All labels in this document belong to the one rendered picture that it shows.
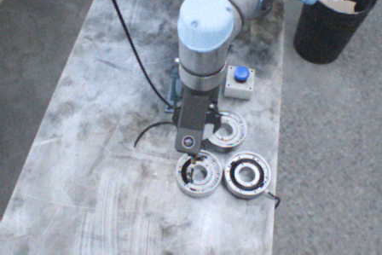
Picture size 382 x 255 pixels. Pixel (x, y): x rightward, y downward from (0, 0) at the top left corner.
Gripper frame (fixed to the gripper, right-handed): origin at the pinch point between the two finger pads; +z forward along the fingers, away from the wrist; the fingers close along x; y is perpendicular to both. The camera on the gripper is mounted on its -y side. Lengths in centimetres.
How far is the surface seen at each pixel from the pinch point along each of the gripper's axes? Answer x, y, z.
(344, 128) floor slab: -71, 63, 94
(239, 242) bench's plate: -12.5, -17.4, 12.9
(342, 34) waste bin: -62, 100, 67
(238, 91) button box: -8.9, 19.8, 9.9
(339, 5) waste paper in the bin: -59, 112, 59
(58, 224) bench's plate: 27.4, -19.6, 12.8
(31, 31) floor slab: 106, 99, 94
